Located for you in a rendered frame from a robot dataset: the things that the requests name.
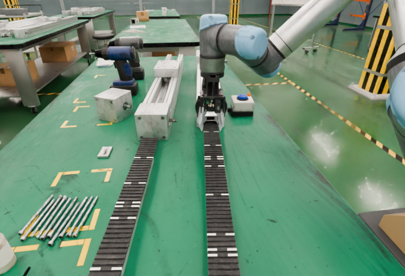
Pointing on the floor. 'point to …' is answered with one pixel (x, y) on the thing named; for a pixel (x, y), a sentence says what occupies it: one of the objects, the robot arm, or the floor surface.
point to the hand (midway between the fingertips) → (210, 126)
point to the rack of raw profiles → (359, 15)
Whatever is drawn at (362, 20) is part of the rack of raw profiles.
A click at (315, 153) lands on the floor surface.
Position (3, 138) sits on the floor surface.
